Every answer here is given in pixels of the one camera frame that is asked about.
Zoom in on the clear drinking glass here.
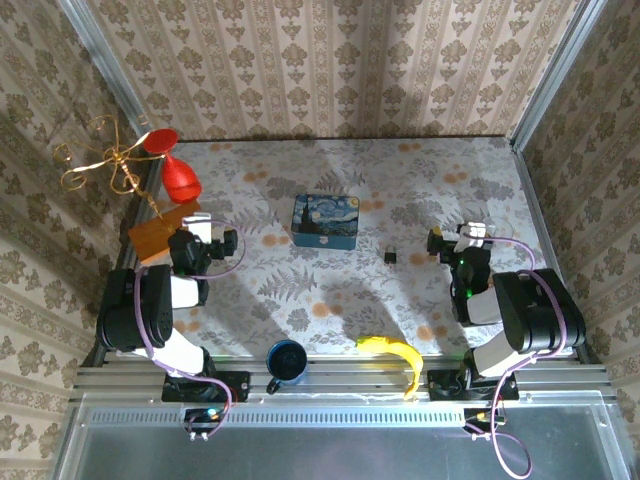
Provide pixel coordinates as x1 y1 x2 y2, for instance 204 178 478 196
485 216 514 240

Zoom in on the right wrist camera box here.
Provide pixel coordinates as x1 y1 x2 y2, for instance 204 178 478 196
456 221 490 250

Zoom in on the dark blue mug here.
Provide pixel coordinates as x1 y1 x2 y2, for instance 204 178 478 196
265 339 309 396

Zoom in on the blue starry night box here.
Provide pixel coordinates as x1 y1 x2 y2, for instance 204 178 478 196
291 193 361 252

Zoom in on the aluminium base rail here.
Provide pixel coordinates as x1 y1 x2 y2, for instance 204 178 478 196
74 357 619 406

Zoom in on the aluminium frame post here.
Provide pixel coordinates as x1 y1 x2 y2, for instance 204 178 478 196
509 0 604 151
55 0 154 139

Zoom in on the gold wire ornament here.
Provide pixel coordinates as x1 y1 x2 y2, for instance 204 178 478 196
52 114 174 221

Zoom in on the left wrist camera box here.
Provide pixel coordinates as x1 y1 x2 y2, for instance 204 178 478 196
181 211 212 245

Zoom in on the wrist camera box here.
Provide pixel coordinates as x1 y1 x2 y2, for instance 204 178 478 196
456 221 490 250
181 211 212 245

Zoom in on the yellow banana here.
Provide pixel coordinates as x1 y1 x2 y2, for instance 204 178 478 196
355 335 425 401

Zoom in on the aluminium side rail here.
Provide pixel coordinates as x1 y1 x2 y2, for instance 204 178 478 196
509 139 601 366
92 159 164 369

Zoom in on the orange wooden block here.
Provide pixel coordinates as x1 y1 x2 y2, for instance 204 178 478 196
127 199 202 266

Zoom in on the small control board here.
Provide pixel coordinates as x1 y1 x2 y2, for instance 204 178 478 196
183 407 227 442
462 407 506 442

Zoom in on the red plastic goblet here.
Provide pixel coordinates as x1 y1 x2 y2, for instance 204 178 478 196
143 128 203 205

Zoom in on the floral printed table cover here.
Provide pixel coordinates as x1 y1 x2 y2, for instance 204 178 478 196
117 137 574 359

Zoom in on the perforated grey metal cover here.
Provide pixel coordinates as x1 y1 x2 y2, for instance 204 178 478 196
52 399 634 480

